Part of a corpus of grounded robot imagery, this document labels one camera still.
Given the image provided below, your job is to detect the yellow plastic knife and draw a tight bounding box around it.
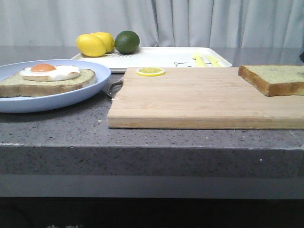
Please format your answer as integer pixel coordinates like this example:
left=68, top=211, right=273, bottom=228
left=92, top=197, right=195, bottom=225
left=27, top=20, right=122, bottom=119
left=206, top=55, right=222, bottom=67

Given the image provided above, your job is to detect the green lime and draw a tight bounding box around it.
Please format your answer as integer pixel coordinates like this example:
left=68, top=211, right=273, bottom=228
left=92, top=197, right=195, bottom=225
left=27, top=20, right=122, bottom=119
left=114, top=30, right=140, bottom=54

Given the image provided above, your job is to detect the white bear tray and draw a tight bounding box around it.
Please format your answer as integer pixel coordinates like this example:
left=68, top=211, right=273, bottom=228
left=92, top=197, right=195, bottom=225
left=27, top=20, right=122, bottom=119
left=73, top=47, right=232, bottom=73

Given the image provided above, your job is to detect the lemon slice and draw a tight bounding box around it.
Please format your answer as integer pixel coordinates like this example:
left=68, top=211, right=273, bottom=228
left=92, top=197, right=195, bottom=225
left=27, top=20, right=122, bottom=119
left=136, top=67, right=166, bottom=76

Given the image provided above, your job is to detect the wooden cutting board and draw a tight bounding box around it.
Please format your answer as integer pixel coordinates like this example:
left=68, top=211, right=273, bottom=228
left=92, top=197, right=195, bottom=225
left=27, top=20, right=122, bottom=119
left=107, top=67, right=304, bottom=130

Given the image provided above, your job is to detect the bread slice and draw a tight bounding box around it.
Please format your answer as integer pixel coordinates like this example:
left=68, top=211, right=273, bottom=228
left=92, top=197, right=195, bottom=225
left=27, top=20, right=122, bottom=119
left=238, top=65, right=304, bottom=96
left=0, top=69, right=97, bottom=97

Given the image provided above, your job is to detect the rear yellow lemon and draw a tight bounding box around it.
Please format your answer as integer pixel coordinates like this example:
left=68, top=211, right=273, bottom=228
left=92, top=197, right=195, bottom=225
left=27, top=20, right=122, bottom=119
left=91, top=32, right=114, bottom=54

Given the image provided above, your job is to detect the white curtain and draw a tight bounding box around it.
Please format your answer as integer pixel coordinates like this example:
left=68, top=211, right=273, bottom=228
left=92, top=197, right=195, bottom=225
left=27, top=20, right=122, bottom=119
left=0, top=0, right=304, bottom=48

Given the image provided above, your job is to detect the front yellow lemon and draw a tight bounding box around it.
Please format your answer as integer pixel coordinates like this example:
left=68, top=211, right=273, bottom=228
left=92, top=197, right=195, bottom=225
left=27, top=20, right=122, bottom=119
left=76, top=34, right=107, bottom=57

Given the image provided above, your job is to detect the fried egg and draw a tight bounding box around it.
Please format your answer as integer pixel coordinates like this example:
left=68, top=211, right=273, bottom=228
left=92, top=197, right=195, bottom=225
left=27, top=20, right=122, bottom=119
left=20, top=63, right=80, bottom=82

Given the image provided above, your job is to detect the yellow plastic fork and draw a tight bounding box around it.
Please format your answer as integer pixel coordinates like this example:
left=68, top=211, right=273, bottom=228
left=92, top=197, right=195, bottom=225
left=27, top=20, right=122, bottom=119
left=192, top=52, right=206, bottom=67

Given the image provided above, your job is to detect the light blue round plate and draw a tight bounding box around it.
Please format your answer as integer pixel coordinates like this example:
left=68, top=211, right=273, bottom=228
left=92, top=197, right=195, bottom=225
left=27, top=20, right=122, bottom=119
left=0, top=59, right=111, bottom=113

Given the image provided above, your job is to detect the metal cutting board handle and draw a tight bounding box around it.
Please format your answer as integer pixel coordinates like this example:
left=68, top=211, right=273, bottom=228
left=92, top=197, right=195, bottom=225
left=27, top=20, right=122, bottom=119
left=107, top=78, right=124, bottom=99

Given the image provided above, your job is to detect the yellow lemon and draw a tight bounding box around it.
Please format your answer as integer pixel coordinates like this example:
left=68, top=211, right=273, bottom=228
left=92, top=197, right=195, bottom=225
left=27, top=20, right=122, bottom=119
left=91, top=32, right=114, bottom=54
left=76, top=34, right=107, bottom=57

